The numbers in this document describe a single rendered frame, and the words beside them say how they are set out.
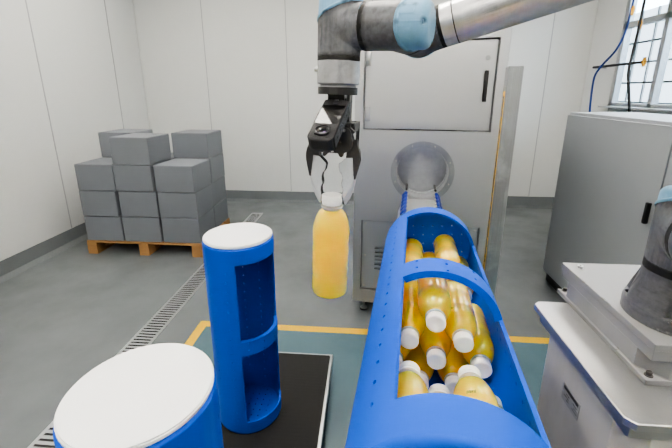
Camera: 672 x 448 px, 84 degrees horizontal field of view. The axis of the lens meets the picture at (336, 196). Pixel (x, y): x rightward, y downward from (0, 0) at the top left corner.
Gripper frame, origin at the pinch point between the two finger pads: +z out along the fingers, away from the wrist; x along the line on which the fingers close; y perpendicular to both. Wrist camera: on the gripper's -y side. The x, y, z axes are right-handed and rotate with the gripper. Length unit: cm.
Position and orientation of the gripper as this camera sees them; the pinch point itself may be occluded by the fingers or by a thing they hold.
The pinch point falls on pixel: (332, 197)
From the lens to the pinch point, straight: 70.0
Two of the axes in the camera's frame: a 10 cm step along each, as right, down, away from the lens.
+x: -9.7, -0.9, 2.1
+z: -0.3, 9.6, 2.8
